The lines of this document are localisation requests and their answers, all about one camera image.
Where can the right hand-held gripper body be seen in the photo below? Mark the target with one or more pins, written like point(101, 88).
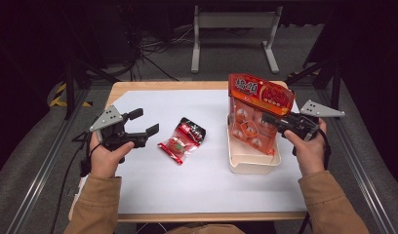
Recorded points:
point(301, 125)

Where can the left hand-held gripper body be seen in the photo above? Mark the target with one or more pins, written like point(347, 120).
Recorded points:
point(111, 126)

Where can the large orange snack bag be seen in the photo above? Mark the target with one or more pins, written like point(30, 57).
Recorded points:
point(258, 92)

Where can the small black-topped red sachet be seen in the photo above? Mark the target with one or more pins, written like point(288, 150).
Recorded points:
point(180, 143)

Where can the cream plastic box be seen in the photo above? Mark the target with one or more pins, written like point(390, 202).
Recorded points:
point(252, 165)

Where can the person's right hand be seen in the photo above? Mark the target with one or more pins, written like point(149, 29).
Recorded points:
point(312, 152)

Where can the person's left hand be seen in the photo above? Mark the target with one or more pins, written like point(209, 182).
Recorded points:
point(104, 161)

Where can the black tripod stand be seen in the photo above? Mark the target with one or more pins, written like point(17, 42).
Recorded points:
point(333, 78)
point(70, 84)

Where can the yellow and black hazard tape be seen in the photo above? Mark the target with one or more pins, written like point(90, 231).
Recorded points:
point(59, 97)

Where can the white table mat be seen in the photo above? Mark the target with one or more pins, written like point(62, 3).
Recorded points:
point(187, 188)

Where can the person's tan clothing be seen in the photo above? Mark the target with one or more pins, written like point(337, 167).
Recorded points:
point(203, 230)

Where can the aluminium floor rail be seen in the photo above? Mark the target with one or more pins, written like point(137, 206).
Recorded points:
point(359, 162)
point(41, 175)

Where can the grey metal stand frame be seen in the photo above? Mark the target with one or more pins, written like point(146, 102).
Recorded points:
point(234, 21)

